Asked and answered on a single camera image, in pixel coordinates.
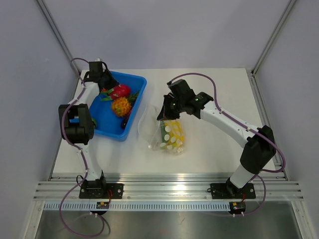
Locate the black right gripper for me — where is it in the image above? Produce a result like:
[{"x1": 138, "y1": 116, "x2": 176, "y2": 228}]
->
[{"x1": 158, "y1": 94, "x2": 185, "y2": 120}]

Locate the green toy pepper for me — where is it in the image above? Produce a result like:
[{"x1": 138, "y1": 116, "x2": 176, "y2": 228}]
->
[{"x1": 160, "y1": 121, "x2": 169, "y2": 142}]

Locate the clear dotted zip top bag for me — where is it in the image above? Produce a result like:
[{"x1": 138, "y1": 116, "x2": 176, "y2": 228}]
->
[{"x1": 138, "y1": 104, "x2": 185, "y2": 155}]

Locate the yellow toy banana bunch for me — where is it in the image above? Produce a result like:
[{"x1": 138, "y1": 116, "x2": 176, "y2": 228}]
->
[{"x1": 160, "y1": 120, "x2": 185, "y2": 154}]

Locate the pink toy dragon fruit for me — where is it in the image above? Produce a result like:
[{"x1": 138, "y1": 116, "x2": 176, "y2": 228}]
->
[{"x1": 99, "y1": 84, "x2": 131, "y2": 101}]

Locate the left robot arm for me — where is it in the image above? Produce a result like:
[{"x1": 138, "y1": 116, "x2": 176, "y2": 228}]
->
[{"x1": 58, "y1": 60, "x2": 118, "y2": 200}]

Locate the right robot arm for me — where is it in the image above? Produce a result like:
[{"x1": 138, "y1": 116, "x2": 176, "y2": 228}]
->
[{"x1": 157, "y1": 79, "x2": 276, "y2": 199}]

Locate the orange toy pineapple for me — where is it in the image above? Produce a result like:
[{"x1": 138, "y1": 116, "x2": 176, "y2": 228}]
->
[{"x1": 111, "y1": 91, "x2": 140, "y2": 117}]

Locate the blue plastic bin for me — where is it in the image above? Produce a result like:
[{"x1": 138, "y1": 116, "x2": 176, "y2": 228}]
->
[{"x1": 89, "y1": 71, "x2": 147, "y2": 141}]

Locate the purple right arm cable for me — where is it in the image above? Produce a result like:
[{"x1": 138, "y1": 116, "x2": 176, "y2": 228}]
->
[{"x1": 166, "y1": 72, "x2": 286, "y2": 217}]

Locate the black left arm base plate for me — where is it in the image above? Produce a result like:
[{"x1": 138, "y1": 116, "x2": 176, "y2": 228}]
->
[{"x1": 79, "y1": 183, "x2": 124, "y2": 199}]

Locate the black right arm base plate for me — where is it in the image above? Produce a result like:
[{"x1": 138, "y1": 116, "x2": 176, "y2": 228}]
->
[{"x1": 207, "y1": 182, "x2": 256, "y2": 200}]

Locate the aluminium mounting rail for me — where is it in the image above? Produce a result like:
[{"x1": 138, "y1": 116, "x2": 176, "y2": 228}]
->
[{"x1": 33, "y1": 172, "x2": 304, "y2": 202}]

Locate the white slotted cable duct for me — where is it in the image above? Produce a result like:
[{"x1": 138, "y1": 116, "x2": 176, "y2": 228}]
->
[{"x1": 44, "y1": 201, "x2": 230, "y2": 212}]

